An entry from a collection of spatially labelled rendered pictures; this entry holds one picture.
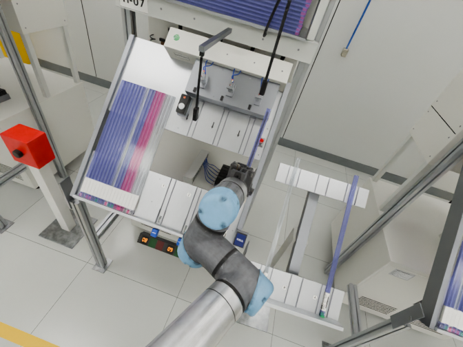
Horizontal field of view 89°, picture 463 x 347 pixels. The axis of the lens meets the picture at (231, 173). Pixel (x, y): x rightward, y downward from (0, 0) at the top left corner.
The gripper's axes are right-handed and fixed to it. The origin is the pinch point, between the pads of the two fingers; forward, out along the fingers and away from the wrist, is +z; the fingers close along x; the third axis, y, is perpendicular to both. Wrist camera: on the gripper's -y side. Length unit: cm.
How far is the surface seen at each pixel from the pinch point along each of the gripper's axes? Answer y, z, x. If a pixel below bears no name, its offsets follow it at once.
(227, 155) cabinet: -7, 68, 21
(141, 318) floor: -101, 23, 31
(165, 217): -26.5, 5.0, 25.2
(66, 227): -82, 41, 103
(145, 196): -21.8, 5.6, 36.0
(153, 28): 44, 33, 64
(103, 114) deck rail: 3, 10, 64
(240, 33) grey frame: 47, 17, 20
